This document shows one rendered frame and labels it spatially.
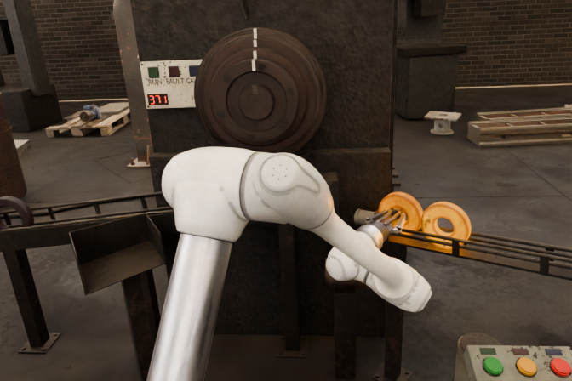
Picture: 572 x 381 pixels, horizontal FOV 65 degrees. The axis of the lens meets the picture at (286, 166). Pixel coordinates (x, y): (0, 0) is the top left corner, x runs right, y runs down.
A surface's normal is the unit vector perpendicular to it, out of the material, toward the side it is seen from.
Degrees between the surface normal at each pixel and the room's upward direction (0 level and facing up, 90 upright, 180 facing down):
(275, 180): 45
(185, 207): 62
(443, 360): 0
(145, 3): 90
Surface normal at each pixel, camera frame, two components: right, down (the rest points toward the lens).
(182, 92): -0.07, 0.34
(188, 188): -0.42, -0.16
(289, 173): -0.23, -0.34
